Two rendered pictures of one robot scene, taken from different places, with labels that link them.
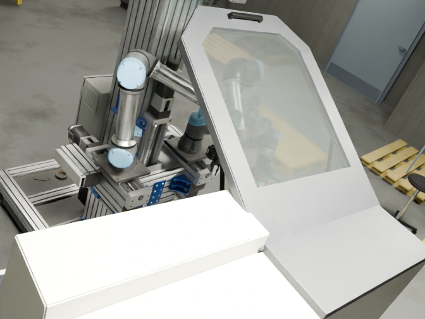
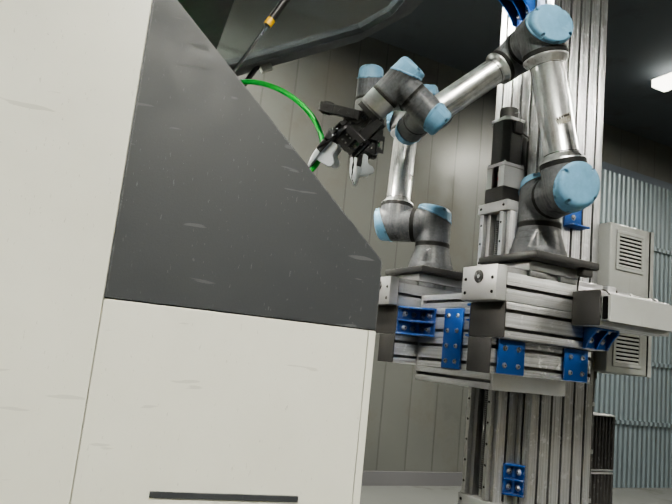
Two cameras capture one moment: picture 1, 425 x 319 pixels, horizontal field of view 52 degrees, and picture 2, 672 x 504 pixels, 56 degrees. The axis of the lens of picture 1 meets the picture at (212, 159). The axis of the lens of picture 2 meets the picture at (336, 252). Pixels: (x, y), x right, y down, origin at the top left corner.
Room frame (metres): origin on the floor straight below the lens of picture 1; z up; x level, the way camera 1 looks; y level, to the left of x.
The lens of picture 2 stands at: (2.60, -1.59, 0.73)
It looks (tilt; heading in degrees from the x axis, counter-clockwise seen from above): 9 degrees up; 120
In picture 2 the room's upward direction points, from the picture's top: 6 degrees clockwise
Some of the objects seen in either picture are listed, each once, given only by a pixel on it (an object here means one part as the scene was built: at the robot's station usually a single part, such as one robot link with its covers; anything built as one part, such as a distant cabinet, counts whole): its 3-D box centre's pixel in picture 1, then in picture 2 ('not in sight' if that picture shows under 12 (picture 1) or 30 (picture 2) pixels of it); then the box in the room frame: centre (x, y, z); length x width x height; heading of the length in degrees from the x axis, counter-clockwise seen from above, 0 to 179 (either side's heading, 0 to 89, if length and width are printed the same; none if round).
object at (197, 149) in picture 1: (191, 140); (538, 242); (2.24, 0.16, 1.09); 0.15 x 0.15 x 0.10
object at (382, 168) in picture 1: (408, 169); not in sight; (5.40, -2.49, 0.06); 1.36 x 0.94 x 0.12; 144
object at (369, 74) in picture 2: not in sight; (370, 85); (1.76, -0.02, 1.53); 0.09 x 0.08 x 0.11; 99
